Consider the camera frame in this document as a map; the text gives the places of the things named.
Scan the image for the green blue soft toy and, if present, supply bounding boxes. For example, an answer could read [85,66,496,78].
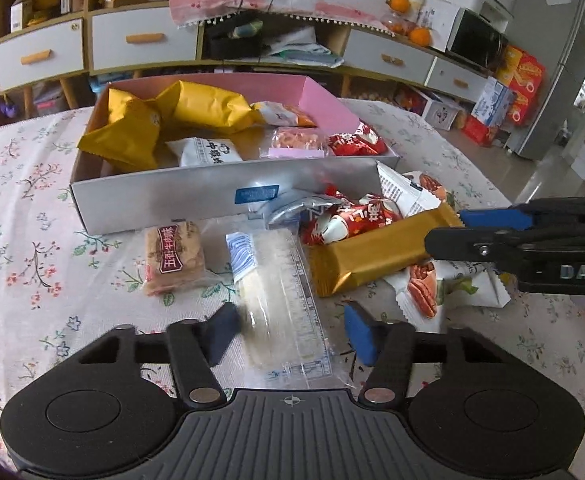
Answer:
[227,20,264,40]

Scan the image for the gold bar snack packet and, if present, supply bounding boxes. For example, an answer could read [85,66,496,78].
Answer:
[307,205,463,297]

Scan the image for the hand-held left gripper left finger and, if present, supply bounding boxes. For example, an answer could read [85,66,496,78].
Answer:
[75,302,243,407]

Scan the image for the orange red cartons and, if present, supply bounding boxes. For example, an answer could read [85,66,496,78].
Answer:
[497,45,546,126]

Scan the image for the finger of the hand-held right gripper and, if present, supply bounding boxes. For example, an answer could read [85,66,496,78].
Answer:
[424,227,528,262]
[459,196,585,231]

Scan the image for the blue white carton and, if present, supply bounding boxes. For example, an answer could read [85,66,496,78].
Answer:
[473,77,516,128]

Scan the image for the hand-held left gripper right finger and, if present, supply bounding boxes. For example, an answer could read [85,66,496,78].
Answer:
[343,301,506,407]

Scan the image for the black box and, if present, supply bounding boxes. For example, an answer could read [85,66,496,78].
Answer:
[207,30,266,58]

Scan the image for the pink floral cloth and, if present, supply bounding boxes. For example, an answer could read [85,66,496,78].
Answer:
[167,0,398,36]

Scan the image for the yellow bag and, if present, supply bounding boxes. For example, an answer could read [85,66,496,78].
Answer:
[27,0,63,26]

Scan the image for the wooden cabinet with white drawers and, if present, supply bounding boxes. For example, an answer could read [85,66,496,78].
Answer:
[0,0,203,106]

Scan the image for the small white box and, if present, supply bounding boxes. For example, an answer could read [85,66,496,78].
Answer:
[10,2,33,31]

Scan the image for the silver box with pink inside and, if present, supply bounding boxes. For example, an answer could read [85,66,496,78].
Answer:
[70,72,402,236]

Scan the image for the red gift box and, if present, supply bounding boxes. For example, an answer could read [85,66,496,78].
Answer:
[461,112,498,147]

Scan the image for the black microwave oven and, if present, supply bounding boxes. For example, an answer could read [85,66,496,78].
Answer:
[445,7,511,72]

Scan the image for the brown pastry clear packet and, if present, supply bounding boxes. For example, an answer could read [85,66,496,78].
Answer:
[142,220,210,297]

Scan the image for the white black-print snack packet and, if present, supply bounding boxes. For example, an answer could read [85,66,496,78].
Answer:
[165,136,243,168]

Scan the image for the tray of eggs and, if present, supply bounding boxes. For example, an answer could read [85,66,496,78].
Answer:
[350,87,398,106]

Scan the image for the silver blue snack packet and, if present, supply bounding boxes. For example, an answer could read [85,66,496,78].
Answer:
[267,195,343,226]

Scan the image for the pile of papers and bags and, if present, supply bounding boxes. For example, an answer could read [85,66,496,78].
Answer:
[265,27,346,68]

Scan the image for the grey refrigerator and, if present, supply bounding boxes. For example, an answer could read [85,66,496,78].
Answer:
[513,0,585,161]

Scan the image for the orange white snack packet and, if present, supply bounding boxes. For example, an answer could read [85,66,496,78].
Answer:
[250,101,318,128]

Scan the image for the pink label clear snack packet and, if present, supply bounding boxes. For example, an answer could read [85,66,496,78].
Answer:
[260,126,331,159]

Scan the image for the clear storage bin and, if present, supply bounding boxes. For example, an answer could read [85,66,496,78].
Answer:
[35,82,68,113]

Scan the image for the yellow snack packet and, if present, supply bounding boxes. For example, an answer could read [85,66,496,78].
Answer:
[77,89,163,173]
[155,80,263,135]

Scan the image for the white cartoon print carton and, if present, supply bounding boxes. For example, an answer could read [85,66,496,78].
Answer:
[397,85,466,131]

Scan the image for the white printed carton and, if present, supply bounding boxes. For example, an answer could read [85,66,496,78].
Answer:
[415,0,466,53]

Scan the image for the floral tablecloth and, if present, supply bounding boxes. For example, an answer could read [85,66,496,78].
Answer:
[0,97,585,461]

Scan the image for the blue lid storage bin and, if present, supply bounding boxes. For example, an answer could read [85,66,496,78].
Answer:
[90,72,138,93]

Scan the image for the clear rice cracker packet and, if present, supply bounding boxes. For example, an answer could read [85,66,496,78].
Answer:
[225,230,334,378]

